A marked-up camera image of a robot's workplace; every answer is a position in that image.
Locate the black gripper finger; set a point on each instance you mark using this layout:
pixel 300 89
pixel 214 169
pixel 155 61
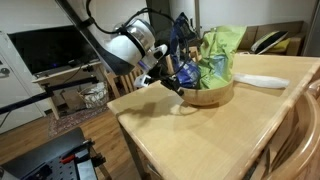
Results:
pixel 175 85
pixel 171 90

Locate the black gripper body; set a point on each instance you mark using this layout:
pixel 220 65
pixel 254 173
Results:
pixel 161 75

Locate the blue potato chips bag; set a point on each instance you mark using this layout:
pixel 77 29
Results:
pixel 188 73

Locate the wooden bowl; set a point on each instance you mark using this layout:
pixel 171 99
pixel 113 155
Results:
pixel 206 96

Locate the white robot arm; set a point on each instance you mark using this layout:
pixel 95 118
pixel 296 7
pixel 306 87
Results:
pixel 116 50

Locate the green popcorn bag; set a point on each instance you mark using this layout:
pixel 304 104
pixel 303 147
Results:
pixel 216 60

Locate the wicker basket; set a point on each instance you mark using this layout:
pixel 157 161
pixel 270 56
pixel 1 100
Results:
pixel 95 95

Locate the cardboard box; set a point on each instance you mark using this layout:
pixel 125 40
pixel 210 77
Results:
pixel 71 100

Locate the white wooden television stand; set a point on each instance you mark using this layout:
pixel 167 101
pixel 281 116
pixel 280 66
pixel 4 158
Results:
pixel 66 70

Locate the patterned rug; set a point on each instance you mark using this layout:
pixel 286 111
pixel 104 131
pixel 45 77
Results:
pixel 73 121

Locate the striped pillow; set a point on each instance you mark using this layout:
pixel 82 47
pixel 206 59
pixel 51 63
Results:
pixel 268 41

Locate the yellow pillow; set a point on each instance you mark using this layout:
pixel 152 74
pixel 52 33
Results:
pixel 283 46

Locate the black flat television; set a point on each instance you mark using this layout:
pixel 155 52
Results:
pixel 40 50

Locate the black metal stand bar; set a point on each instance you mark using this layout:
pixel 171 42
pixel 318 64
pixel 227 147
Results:
pixel 33 98

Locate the brown sofa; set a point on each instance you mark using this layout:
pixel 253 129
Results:
pixel 296 33

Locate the curved wooden armchair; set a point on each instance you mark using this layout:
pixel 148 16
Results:
pixel 306 140

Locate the white door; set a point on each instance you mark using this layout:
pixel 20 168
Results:
pixel 16 100

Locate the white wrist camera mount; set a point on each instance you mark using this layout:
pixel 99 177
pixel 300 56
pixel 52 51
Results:
pixel 142 81

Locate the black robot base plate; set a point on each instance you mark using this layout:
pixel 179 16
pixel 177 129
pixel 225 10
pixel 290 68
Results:
pixel 43 153

